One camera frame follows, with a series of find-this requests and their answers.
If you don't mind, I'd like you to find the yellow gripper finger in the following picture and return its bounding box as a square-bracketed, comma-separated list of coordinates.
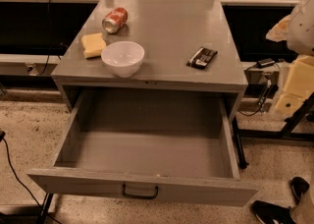
[275, 55, 314, 115]

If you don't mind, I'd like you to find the black rxbar chocolate bar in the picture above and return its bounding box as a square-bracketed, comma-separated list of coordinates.
[186, 47, 217, 70]

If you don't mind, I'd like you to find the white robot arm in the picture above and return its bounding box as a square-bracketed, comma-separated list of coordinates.
[266, 0, 314, 114]

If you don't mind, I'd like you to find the grey open top drawer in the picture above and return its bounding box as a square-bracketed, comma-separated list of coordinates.
[28, 88, 257, 206]

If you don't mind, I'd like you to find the black power adapter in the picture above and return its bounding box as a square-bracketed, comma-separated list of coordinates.
[257, 58, 275, 69]

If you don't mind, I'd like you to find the black sneaker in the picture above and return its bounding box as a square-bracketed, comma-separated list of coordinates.
[251, 200, 296, 224]
[290, 177, 309, 203]

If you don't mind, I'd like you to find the white ceramic bowl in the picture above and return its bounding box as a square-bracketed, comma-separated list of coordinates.
[101, 41, 145, 78]

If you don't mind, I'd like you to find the grey cabinet table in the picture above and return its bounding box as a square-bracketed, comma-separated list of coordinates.
[52, 0, 247, 118]

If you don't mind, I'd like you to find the red soda can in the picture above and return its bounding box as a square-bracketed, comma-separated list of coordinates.
[102, 7, 128, 33]

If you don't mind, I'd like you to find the yellow sponge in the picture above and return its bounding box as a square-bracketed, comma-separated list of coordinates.
[81, 32, 106, 59]

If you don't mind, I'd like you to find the black drawer handle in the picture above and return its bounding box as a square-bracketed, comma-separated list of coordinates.
[122, 184, 159, 200]

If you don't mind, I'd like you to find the black hanging cable left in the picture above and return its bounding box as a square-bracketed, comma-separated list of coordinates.
[38, 0, 69, 76]

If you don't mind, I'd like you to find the black floor cable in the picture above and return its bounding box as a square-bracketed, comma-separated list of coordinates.
[0, 130, 63, 224]

